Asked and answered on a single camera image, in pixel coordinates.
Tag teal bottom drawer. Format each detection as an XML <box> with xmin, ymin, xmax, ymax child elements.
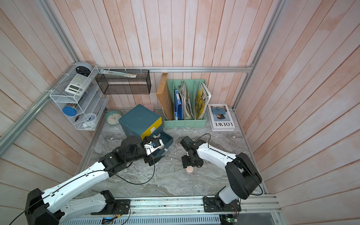
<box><xmin>152</xmin><ymin>131</ymin><xmax>173</xmax><ymax>158</ymax></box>

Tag yellow drawer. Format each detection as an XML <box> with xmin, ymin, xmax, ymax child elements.
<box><xmin>141</xmin><ymin>117</ymin><xmax>163</xmax><ymax>140</ymax></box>

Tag teal drawer cabinet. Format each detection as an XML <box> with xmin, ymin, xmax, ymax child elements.
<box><xmin>119</xmin><ymin>105</ymin><xmax>161</xmax><ymax>139</ymax></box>

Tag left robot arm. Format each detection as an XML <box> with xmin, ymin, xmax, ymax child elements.
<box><xmin>24</xmin><ymin>136</ymin><xmax>165</xmax><ymax>225</ymax></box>

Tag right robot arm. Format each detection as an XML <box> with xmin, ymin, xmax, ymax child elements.
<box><xmin>181</xmin><ymin>136</ymin><xmax>262</xmax><ymax>208</ymax></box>

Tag newspapers in organizer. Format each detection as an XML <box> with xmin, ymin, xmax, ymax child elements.
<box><xmin>178</xmin><ymin>81</ymin><xmax>195</xmax><ymax>120</ymax></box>

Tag LOEWE book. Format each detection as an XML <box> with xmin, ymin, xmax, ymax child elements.
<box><xmin>208</xmin><ymin>104</ymin><xmax>235</xmax><ymax>131</ymax></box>

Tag blue binder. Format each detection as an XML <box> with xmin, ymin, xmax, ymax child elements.
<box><xmin>174</xmin><ymin>89</ymin><xmax>183</xmax><ymax>120</ymax></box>

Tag green alarm clock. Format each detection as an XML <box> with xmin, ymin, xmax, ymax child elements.
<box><xmin>106</xmin><ymin>110</ymin><xmax>122</xmax><ymax>126</ymax></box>

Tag yellow magazine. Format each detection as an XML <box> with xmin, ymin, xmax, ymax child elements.
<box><xmin>195</xmin><ymin>82</ymin><xmax>212</xmax><ymax>120</ymax></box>

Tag brown envelope folder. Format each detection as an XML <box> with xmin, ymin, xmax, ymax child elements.
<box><xmin>156</xmin><ymin>73</ymin><xmax>174</xmax><ymax>121</ymax></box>

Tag green file organizer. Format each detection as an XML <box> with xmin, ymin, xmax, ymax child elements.
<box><xmin>163</xmin><ymin>79</ymin><xmax>207</xmax><ymax>128</ymax></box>

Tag black mesh basket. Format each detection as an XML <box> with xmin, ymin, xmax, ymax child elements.
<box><xmin>96</xmin><ymin>69</ymin><xmax>152</xmax><ymax>94</ymax></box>

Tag blue lid jar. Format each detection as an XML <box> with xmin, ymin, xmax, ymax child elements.
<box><xmin>62</xmin><ymin>103</ymin><xmax>78</xmax><ymax>117</ymax></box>

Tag ruler on basket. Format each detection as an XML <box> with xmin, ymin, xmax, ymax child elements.
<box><xmin>99</xmin><ymin>69</ymin><xmax>137</xmax><ymax>78</ymax></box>

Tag white calculator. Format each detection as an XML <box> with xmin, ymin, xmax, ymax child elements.
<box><xmin>65</xmin><ymin>74</ymin><xmax>91</xmax><ymax>96</ymax></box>

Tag round grey speaker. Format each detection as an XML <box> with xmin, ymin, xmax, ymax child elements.
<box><xmin>76</xmin><ymin>62</ymin><xmax>93</xmax><ymax>77</ymax></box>

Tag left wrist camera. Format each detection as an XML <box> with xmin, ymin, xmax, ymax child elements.
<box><xmin>142</xmin><ymin>136</ymin><xmax>165</xmax><ymax>156</ymax></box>

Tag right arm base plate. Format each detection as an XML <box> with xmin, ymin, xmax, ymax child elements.
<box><xmin>202</xmin><ymin>196</ymin><xmax>242</xmax><ymax>212</ymax></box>

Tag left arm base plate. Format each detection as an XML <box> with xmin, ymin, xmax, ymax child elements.
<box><xmin>91</xmin><ymin>199</ymin><xmax>131</xmax><ymax>215</ymax></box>

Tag white wire shelf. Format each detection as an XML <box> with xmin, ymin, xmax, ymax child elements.
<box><xmin>50</xmin><ymin>64</ymin><xmax>109</xmax><ymax>131</ymax></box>

